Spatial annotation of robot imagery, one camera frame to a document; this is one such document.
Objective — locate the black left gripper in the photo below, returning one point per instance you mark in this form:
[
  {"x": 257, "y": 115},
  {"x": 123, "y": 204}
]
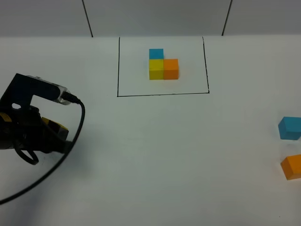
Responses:
[{"x": 26, "y": 129}]

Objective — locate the yellow template cube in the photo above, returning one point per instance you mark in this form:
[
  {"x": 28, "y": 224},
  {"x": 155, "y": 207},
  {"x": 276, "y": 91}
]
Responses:
[{"x": 156, "y": 69}]

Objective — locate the blue template cube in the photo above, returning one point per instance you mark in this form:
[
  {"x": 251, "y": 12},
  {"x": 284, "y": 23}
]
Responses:
[{"x": 156, "y": 53}]

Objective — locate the orange template cube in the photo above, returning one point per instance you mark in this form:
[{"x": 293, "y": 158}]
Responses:
[{"x": 171, "y": 69}]

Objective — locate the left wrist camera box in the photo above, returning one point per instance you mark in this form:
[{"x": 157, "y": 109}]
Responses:
[{"x": 22, "y": 88}]

